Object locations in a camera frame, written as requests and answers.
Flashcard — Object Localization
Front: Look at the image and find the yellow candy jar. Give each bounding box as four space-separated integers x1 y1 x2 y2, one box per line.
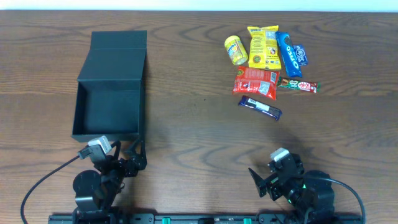
224 35 248 65

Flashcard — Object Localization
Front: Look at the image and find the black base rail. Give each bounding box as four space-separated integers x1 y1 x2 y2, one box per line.
48 213 364 224

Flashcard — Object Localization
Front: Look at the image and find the black gift box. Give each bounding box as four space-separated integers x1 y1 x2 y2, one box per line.
72 30 147 142

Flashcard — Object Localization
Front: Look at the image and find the green red KitKat bar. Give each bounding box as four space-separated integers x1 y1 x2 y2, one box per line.
277 77 320 93

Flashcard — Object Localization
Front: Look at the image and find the yellow snack bag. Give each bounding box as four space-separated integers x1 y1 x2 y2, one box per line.
248 26 282 70

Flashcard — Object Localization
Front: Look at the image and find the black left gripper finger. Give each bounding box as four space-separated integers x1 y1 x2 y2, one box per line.
124 139 146 162
111 140 121 160

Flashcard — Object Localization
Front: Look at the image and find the dark blue chocolate bar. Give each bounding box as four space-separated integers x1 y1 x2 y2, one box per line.
238 96 282 121

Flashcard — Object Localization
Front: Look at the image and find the blue Oreo cookie pack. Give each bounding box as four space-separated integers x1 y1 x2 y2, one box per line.
276 32 302 78

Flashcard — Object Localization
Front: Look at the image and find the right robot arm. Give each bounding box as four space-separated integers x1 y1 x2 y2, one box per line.
249 152 335 223

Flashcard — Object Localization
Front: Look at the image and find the small blue gum pack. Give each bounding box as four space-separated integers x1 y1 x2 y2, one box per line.
293 44 308 66

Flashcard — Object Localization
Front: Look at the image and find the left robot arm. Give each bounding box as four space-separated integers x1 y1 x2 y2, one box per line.
72 136 147 223

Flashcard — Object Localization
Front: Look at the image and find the red snack bag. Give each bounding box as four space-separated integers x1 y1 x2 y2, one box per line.
233 65 279 100

